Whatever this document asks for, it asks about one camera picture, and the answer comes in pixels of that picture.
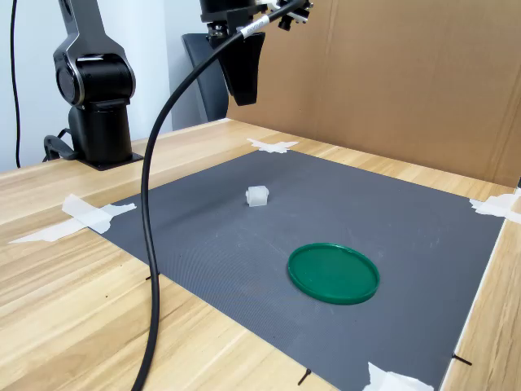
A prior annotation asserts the round green lid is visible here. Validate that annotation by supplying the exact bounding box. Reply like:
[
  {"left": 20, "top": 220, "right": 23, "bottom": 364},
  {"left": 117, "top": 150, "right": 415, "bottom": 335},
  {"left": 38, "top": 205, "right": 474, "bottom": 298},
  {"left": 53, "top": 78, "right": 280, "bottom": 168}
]
[{"left": 287, "top": 242, "right": 382, "bottom": 306}]

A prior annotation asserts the thin black wall cable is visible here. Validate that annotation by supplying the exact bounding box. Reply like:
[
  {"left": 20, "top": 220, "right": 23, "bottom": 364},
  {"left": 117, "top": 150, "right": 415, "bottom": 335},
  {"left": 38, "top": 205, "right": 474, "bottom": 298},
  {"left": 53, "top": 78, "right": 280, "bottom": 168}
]
[{"left": 9, "top": 0, "right": 23, "bottom": 169}]

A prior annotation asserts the white tape cross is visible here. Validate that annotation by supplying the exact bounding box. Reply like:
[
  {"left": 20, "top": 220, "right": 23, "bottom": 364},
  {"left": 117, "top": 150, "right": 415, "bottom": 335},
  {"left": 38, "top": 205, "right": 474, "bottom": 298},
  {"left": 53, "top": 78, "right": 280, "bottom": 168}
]
[
  {"left": 467, "top": 191, "right": 521, "bottom": 226},
  {"left": 361, "top": 361, "right": 436, "bottom": 391},
  {"left": 246, "top": 137, "right": 300, "bottom": 156},
  {"left": 7, "top": 193, "right": 138, "bottom": 246}
]

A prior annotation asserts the black arm base cable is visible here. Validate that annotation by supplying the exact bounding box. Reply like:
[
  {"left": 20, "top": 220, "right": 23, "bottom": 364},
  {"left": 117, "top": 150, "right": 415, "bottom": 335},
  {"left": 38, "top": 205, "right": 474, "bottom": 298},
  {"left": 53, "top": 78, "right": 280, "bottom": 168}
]
[{"left": 42, "top": 127, "right": 81, "bottom": 162}]

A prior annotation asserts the small white camera box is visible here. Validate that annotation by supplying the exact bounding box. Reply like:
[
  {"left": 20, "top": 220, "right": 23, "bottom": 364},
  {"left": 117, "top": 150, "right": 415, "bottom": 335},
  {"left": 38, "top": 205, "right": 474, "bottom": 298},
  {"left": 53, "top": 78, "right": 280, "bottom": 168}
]
[{"left": 264, "top": 0, "right": 315, "bottom": 32}]

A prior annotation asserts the dark grey chair back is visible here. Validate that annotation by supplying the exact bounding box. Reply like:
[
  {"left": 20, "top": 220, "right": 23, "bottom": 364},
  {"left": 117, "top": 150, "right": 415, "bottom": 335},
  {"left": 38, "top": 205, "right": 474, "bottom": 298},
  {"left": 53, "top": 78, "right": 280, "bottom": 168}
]
[{"left": 180, "top": 32, "right": 230, "bottom": 123}]

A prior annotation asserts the thick black camera cable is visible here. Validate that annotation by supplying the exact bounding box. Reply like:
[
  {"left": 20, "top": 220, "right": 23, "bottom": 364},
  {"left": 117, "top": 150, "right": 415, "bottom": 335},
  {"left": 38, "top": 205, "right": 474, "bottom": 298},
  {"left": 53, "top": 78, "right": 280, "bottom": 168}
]
[{"left": 130, "top": 0, "right": 307, "bottom": 391}]

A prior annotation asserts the brown cardboard partition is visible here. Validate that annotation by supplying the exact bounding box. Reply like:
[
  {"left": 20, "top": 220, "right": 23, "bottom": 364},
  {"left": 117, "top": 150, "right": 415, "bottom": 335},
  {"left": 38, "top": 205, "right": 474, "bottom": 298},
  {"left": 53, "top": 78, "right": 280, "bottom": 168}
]
[{"left": 226, "top": 0, "right": 521, "bottom": 189}]

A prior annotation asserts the small white plastic terminal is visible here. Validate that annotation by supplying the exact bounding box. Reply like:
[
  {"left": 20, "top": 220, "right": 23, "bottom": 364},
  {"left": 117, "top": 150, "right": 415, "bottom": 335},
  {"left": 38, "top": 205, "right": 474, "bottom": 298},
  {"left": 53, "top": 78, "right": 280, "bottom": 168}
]
[{"left": 244, "top": 185, "right": 271, "bottom": 209}]

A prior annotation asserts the dark grey mat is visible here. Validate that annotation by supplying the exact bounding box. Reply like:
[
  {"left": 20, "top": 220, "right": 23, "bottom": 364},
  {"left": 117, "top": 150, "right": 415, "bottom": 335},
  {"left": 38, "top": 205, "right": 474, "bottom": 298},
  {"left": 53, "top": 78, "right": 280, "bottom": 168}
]
[{"left": 97, "top": 149, "right": 506, "bottom": 391}]

